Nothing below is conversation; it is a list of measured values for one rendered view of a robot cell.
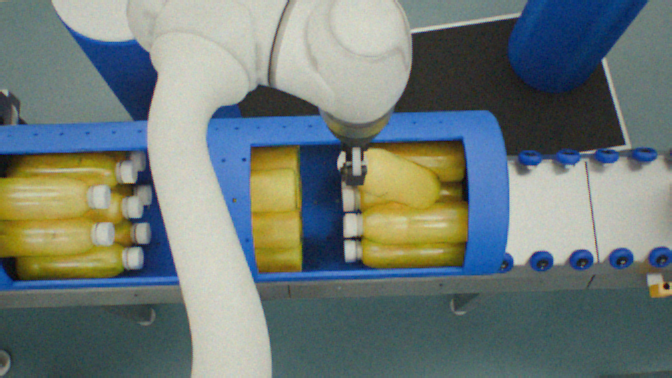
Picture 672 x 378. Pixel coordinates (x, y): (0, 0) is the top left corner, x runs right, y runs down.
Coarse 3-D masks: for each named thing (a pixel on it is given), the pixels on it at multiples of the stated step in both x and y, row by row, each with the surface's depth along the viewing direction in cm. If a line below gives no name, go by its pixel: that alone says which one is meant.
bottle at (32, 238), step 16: (0, 224) 122; (16, 224) 122; (32, 224) 122; (48, 224) 122; (64, 224) 122; (80, 224) 123; (96, 224) 124; (0, 240) 121; (16, 240) 121; (32, 240) 121; (48, 240) 121; (64, 240) 121; (80, 240) 122; (96, 240) 124; (0, 256) 124; (16, 256) 124; (32, 256) 124
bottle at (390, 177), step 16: (368, 160) 109; (384, 160) 110; (400, 160) 114; (368, 176) 109; (384, 176) 110; (400, 176) 112; (416, 176) 116; (432, 176) 120; (368, 192) 112; (384, 192) 112; (400, 192) 114; (416, 192) 117; (432, 192) 120; (416, 208) 122
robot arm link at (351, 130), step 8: (320, 112) 85; (328, 112) 81; (392, 112) 84; (328, 120) 83; (336, 120) 81; (376, 120) 80; (384, 120) 82; (336, 128) 83; (344, 128) 82; (352, 128) 82; (360, 128) 82; (368, 128) 82; (376, 128) 83; (352, 136) 84; (360, 136) 84
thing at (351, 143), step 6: (378, 132) 88; (342, 138) 88; (348, 138) 87; (354, 138) 87; (360, 138) 87; (366, 138) 88; (372, 138) 89; (348, 144) 90; (354, 144) 89; (360, 144) 89; (348, 150) 91; (360, 150) 91
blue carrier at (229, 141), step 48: (0, 144) 118; (48, 144) 118; (96, 144) 118; (144, 144) 118; (240, 144) 117; (288, 144) 118; (336, 144) 138; (480, 144) 117; (240, 192) 114; (336, 192) 142; (480, 192) 114; (240, 240) 115; (336, 240) 139; (480, 240) 117; (0, 288) 123; (48, 288) 124
